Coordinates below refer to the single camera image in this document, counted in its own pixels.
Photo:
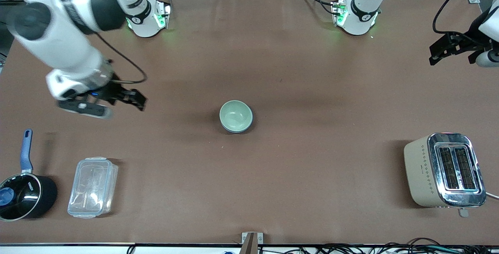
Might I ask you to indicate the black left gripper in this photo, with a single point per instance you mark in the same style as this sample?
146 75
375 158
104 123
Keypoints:
464 43

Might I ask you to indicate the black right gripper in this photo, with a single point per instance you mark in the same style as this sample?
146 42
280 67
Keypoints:
110 91

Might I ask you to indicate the light green bowl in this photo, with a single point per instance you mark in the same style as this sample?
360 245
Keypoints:
235 115

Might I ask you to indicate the blue bowl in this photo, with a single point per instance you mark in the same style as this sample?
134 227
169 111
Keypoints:
249 126

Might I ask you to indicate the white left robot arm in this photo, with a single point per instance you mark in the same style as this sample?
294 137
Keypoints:
356 18

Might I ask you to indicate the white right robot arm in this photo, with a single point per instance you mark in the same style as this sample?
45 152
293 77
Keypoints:
66 47

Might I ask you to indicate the clear plastic lidded container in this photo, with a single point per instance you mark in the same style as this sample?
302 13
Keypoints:
92 187

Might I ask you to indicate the beige chrome toaster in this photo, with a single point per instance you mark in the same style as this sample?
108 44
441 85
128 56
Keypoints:
444 170

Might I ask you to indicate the brown table mat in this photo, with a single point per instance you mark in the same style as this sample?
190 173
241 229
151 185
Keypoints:
249 51

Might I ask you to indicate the glass lid with blue knob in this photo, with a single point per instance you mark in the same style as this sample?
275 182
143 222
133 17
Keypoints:
17 195

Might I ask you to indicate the metal camera bracket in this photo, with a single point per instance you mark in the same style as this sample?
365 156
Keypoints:
252 240

